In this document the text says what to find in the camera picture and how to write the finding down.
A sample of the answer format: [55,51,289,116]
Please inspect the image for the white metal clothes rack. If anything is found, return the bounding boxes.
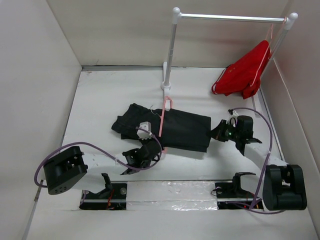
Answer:
[159,6,299,117]

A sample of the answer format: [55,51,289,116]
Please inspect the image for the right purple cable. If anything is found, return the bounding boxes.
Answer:
[228,106,291,214]

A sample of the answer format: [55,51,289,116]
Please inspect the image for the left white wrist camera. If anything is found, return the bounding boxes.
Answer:
[136,121,152,141]

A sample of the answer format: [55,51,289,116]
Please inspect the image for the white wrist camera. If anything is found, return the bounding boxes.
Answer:
[226,109,239,126]
[136,121,152,141]

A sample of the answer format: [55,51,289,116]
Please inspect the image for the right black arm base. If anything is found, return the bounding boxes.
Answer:
[210,172,259,210]

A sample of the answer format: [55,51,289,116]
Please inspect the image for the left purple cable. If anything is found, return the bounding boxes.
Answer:
[34,127,163,201]

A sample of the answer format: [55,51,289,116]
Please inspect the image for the red garment on hanger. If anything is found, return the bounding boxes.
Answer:
[211,40,268,100]

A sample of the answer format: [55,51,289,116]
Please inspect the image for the purple cable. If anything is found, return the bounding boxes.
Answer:
[228,106,291,214]
[34,127,163,201]

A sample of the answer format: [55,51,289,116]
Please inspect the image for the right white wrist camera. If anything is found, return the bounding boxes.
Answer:
[226,109,239,126]

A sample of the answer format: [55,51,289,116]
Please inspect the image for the pink hanger with garment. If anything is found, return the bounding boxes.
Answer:
[249,23,274,87]

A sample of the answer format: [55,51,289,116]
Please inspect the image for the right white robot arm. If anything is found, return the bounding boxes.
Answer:
[210,115,307,211]

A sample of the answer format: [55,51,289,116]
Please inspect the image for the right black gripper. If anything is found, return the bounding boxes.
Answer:
[207,119,241,142]

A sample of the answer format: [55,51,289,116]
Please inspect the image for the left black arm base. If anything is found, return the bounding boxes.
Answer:
[79,173,128,211]

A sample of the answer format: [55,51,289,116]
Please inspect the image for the black trousers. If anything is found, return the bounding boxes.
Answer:
[111,103,211,153]

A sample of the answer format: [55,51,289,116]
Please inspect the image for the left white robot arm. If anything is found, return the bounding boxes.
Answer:
[41,140,163,199]

